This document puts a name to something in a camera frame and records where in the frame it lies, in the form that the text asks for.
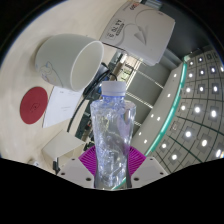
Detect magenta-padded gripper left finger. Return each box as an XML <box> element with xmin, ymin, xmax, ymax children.
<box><xmin>57</xmin><ymin>145</ymin><xmax>98</xmax><ymax>190</ymax></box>

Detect round ceiling lights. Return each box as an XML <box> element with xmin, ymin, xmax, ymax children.
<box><xmin>136</xmin><ymin>46</ymin><xmax>224</xmax><ymax>175</ymax></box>

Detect white paper cup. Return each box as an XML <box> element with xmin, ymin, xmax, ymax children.
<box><xmin>34</xmin><ymin>33</ymin><xmax>105</xmax><ymax>93</ymax></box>

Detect black conference desk unit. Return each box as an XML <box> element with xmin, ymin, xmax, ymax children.
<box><xmin>67</xmin><ymin>61</ymin><xmax>118</xmax><ymax>133</ymax></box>

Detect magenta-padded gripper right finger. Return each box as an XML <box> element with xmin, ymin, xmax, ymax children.
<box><xmin>127</xmin><ymin>145</ymin><xmax>169</xmax><ymax>190</ymax></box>

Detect black cable bundle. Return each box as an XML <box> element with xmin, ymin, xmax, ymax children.
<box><xmin>52</xmin><ymin>157</ymin><xmax>62</xmax><ymax>175</ymax></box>

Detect flat round red coaster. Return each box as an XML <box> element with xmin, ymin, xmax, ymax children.
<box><xmin>19</xmin><ymin>86</ymin><xmax>50</xmax><ymax>126</ymax></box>

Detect clear plastic water bottle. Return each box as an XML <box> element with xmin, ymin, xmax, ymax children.
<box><xmin>90</xmin><ymin>80</ymin><xmax>137</xmax><ymax>190</ymax></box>

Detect white printed paper carton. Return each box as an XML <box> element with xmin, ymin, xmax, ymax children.
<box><xmin>99</xmin><ymin>0</ymin><xmax>177</xmax><ymax>67</ymax></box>

